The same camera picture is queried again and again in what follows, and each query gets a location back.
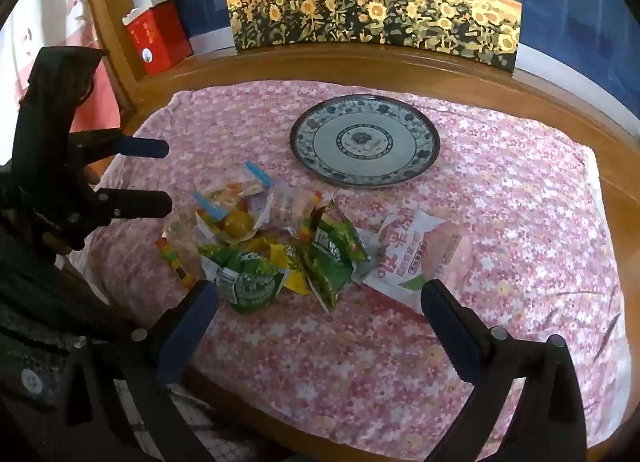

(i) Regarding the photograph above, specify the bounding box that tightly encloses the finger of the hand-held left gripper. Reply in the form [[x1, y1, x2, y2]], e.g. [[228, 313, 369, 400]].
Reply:
[[75, 188, 174, 237], [67, 129, 170, 163]]

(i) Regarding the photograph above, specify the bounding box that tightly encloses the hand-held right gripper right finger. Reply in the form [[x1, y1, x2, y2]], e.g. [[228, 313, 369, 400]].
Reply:
[[420, 279, 588, 462]]

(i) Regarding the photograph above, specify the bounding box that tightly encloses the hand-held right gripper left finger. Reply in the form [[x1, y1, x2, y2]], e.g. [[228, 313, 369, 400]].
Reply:
[[47, 279, 221, 462]]

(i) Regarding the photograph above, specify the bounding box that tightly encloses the clear bag with colourful strip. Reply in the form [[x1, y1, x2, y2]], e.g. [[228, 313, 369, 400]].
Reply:
[[155, 214, 206, 290]]

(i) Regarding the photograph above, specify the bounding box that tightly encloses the green snack packet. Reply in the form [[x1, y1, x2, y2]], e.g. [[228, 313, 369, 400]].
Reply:
[[199, 244, 286, 315], [297, 242, 353, 313], [312, 198, 372, 265]]

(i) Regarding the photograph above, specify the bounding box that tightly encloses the pink white spouted pouch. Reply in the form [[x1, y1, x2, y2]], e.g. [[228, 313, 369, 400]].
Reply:
[[362, 207, 473, 315]]

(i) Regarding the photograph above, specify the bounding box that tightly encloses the clear bag with blue strip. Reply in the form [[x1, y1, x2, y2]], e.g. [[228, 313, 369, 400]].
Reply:
[[194, 162, 277, 243]]

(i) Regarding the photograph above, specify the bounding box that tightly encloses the yellow jelly cup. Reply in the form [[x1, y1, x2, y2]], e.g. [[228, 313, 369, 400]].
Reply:
[[222, 209, 257, 243]]

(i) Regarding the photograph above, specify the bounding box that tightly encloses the yellow candy packet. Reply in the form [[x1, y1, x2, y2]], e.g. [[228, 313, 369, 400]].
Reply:
[[250, 237, 311, 295]]

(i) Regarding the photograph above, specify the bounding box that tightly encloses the dark round plate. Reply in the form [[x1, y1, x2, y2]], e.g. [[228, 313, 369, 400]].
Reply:
[[290, 94, 442, 189]]

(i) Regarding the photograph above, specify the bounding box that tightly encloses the red box with white lid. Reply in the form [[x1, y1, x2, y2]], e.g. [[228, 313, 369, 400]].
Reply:
[[122, 0, 193, 76]]

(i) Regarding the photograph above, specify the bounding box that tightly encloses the pink floral cloth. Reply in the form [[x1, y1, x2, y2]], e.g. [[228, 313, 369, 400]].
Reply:
[[67, 82, 632, 448]]

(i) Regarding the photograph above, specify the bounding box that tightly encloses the sunflower field painting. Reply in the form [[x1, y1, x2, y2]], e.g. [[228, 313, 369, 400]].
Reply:
[[220, 0, 523, 73]]

